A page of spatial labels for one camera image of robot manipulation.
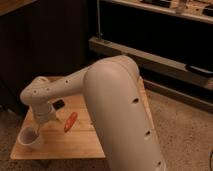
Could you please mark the white ceramic cup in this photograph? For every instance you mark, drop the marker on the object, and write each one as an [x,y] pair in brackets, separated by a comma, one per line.
[28,137]

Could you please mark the orange carrot toy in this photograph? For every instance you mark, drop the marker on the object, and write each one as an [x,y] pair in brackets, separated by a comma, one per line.
[70,121]

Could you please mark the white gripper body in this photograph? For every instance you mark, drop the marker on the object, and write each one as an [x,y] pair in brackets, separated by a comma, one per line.
[43,113]

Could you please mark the low wooden table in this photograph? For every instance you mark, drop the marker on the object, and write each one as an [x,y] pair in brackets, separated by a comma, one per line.
[80,142]

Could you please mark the dark wooden cabinet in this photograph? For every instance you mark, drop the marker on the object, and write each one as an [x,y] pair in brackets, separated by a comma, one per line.
[47,37]

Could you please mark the black rectangular block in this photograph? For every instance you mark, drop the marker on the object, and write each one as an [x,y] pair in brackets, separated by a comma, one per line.
[58,104]

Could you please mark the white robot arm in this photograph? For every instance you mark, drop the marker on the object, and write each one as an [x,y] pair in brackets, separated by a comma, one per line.
[111,91]

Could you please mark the metal shelf rack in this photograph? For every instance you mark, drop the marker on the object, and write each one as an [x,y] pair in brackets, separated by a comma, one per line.
[173,49]

